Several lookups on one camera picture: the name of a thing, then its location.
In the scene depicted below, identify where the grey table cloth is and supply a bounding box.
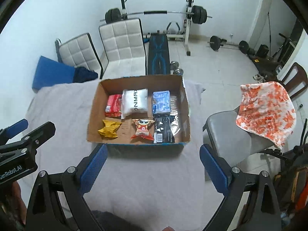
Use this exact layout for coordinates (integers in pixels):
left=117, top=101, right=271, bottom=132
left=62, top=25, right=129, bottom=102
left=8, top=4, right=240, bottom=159
left=26, top=80, right=206, bottom=230

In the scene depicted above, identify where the red snack bag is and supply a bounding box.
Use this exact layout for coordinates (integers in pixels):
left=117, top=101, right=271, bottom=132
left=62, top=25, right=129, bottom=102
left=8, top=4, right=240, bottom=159
left=105, top=94, right=122, bottom=117

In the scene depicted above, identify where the white quilted chair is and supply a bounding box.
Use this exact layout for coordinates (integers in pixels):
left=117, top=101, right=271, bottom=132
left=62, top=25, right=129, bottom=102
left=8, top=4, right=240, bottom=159
left=99, top=18, right=147, bottom=80
left=55, top=33, right=103, bottom=78

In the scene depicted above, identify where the blue foam mat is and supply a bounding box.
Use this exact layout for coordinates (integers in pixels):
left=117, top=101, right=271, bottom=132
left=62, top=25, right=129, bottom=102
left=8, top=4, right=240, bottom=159
left=32, top=56, right=75, bottom=92

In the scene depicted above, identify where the white pillow pack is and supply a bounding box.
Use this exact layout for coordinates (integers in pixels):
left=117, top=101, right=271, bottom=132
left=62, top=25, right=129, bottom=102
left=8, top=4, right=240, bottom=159
left=121, top=89, right=148, bottom=119

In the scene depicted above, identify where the barbell on rack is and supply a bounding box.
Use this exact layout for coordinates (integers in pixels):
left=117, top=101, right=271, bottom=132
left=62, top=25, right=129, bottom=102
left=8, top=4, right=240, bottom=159
left=100, top=5, right=212, bottom=24

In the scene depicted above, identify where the person's left hand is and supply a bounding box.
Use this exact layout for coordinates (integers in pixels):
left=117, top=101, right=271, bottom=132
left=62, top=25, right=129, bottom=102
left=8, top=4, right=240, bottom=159
left=1, top=182, right=27, bottom=225

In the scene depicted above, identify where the floor barbell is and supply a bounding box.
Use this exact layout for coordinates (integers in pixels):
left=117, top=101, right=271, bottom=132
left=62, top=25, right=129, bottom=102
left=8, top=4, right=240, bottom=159
left=208, top=35, right=249, bottom=54

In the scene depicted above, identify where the blue white packet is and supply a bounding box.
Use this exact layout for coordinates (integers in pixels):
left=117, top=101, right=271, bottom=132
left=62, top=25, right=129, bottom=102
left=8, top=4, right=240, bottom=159
left=152, top=90, right=171, bottom=115

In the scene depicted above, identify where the dark blue cloth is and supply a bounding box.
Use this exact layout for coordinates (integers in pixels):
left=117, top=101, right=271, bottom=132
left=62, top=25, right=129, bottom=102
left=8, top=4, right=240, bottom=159
left=73, top=67, right=98, bottom=83

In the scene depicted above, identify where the chrome dumbbell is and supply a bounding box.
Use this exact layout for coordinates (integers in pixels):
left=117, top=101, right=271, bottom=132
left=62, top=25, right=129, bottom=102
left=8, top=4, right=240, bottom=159
left=170, top=61, right=184, bottom=76

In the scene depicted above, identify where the black blue weight bench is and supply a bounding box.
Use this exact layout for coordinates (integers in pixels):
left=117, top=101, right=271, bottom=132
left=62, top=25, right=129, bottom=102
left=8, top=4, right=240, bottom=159
left=147, top=34, right=171, bottom=75

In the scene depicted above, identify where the white weight rack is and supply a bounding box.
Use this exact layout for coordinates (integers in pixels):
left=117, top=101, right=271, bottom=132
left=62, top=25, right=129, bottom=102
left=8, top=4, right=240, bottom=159
left=121, top=0, right=194, bottom=56

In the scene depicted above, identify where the black snack packet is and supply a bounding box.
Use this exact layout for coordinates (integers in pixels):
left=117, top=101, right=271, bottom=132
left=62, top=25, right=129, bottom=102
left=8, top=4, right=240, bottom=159
left=153, top=115, right=175, bottom=144

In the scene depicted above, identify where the orange floral cloth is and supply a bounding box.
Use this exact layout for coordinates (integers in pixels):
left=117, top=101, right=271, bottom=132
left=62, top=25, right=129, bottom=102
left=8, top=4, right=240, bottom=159
left=235, top=81, right=296, bottom=149

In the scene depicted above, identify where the orange cartoon snack bag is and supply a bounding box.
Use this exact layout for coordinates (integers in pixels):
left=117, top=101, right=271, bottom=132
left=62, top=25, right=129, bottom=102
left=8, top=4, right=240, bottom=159
left=131, top=119, right=155, bottom=141

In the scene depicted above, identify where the white quilted chair right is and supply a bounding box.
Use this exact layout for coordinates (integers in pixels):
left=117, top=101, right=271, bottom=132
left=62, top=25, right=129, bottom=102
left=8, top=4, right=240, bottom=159
left=99, top=18, right=147, bottom=80

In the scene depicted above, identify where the clear plastic bag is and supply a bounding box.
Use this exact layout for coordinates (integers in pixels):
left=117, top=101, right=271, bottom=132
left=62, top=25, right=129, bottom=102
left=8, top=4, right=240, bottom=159
left=170, top=95, right=181, bottom=136

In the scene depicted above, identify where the brown wooden chair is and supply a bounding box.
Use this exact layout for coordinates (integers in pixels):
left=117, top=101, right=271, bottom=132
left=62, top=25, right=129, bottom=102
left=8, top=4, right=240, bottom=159
left=281, top=62, right=307, bottom=100

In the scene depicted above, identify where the grey chair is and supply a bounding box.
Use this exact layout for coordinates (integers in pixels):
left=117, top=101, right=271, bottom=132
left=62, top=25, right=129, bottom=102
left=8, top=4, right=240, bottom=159
left=203, top=108, right=280, bottom=177

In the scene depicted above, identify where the cardboard box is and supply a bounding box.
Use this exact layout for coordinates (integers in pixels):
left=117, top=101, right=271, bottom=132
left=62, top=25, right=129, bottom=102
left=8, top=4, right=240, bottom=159
left=87, top=75, right=191, bottom=146

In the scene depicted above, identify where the white quilted chair left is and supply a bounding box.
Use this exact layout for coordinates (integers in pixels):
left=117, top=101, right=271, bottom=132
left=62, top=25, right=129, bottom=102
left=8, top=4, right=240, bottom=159
left=55, top=33, right=103, bottom=78

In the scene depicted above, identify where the yellow snack bag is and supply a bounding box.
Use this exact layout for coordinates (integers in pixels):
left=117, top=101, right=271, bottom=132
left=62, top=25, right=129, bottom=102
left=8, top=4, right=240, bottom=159
left=98, top=119, right=122, bottom=139

